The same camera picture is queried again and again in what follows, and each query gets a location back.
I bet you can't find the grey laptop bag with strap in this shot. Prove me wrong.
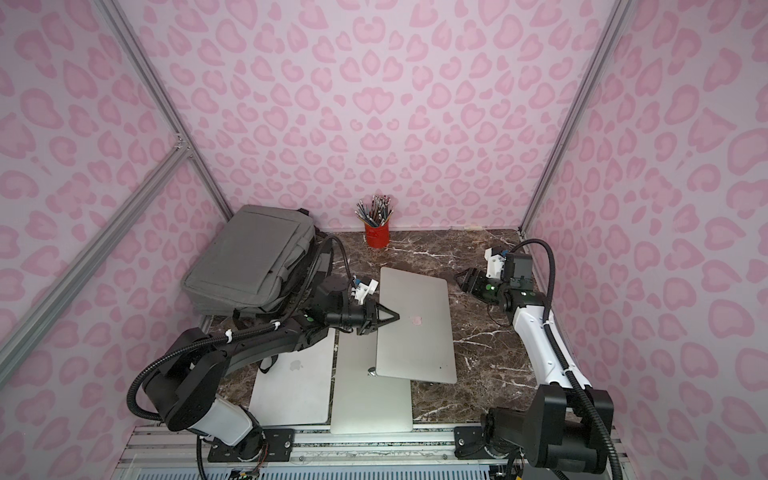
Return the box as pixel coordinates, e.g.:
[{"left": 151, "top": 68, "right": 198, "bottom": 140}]
[{"left": 181, "top": 205, "right": 334, "bottom": 318}]

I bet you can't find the aluminium front rail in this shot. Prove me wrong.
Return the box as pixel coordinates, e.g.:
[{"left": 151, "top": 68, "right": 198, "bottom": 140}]
[{"left": 112, "top": 424, "right": 512, "bottom": 479}]

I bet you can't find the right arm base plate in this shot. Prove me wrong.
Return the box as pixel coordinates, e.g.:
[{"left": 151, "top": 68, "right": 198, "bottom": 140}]
[{"left": 453, "top": 425, "right": 491, "bottom": 460}]

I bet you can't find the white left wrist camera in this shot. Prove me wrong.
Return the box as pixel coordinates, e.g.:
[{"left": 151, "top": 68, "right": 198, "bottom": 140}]
[{"left": 353, "top": 277, "right": 379, "bottom": 305}]

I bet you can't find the silver apple laptop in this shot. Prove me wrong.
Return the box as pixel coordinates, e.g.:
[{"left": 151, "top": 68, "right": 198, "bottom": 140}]
[
  {"left": 375, "top": 267, "right": 457, "bottom": 384},
  {"left": 330, "top": 333, "right": 413, "bottom": 435},
  {"left": 248, "top": 333, "right": 335, "bottom": 427}
]

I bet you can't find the bundle of pencils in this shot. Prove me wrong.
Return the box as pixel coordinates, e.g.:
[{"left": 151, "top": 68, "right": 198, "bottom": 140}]
[{"left": 355, "top": 194, "right": 393, "bottom": 228}]

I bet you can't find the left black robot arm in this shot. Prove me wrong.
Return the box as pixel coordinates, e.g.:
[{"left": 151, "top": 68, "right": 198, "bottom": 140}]
[{"left": 126, "top": 235, "right": 400, "bottom": 461}]

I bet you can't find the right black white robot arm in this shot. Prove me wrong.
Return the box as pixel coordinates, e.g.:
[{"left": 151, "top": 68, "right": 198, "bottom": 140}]
[{"left": 454, "top": 239, "right": 624, "bottom": 479}]

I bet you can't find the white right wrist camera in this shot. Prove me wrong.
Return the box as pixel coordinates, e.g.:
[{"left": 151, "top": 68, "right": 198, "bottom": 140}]
[{"left": 484, "top": 246, "right": 509, "bottom": 280}]

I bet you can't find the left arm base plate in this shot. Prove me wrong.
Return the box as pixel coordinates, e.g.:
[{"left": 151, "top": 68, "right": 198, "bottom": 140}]
[{"left": 207, "top": 428, "right": 295, "bottom": 463}]

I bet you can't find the red pencil cup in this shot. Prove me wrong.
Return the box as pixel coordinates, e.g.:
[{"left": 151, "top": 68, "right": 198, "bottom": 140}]
[{"left": 365, "top": 223, "right": 390, "bottom": 249}]

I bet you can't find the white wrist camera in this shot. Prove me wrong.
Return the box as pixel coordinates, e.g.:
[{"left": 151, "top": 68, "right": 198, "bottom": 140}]
[
  {"left": 484, "top": 246, "right": 509, "bottom": 280},
  {"left": 353, "top": 277, "right": 379, "bottom": 305}
]

